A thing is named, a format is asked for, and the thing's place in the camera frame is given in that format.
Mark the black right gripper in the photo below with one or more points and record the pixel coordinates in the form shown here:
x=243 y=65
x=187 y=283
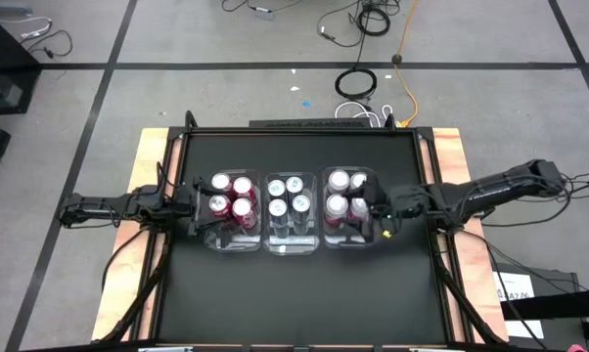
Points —
x=406 y=201

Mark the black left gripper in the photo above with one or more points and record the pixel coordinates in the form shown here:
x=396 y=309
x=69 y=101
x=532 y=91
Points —
x=184 y=207

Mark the red Coca-Cola can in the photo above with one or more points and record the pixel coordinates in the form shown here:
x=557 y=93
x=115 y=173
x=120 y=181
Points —
x=220 y=181
x=241 y=207
x=242 y=186
x=219 y=203

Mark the white pink Spindrift can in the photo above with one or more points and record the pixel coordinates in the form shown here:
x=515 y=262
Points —
x=338 y=179
x=358 y=210
x=357 y=181
x=336 y=204

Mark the clear plastic bin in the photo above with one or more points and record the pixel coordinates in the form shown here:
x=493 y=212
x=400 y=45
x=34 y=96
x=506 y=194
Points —
x=233 y=239
x=292 y=239
x=346 y=237

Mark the blue silver Red Bull can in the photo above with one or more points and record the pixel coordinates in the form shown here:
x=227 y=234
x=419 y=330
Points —
x=276 y=188
x=278 y=207
x=301 y=203
x=294 y=185

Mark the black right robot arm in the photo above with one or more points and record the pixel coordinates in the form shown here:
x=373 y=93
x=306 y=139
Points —
x=495 y=190

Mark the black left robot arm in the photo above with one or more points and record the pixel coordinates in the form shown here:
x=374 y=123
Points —
x=99 y=210

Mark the wooden base board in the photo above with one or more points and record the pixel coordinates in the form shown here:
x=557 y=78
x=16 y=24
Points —
x=150 y=146

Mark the black device bar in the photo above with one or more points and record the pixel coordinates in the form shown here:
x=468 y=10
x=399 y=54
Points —
x=309 y=123

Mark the black round plug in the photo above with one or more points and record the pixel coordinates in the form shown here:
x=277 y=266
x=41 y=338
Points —
x=396 y=59

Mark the white printed paper sheet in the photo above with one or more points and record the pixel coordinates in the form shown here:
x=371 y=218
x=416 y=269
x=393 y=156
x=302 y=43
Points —
x=514 y=283

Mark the dark equipment case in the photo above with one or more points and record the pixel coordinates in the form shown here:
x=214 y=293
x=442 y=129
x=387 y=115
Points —
x=554 y=278

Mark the black beam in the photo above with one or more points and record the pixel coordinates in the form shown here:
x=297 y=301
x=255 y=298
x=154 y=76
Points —
x=558 y=304

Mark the black cabinet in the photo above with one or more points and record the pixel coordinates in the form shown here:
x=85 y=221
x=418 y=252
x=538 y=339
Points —
x=1 y=73

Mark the pink object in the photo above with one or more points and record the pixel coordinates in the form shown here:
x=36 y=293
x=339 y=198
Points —
x=575 y=348

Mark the silver metal bracket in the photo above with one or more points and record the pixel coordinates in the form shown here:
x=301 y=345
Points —
x=165 y=349

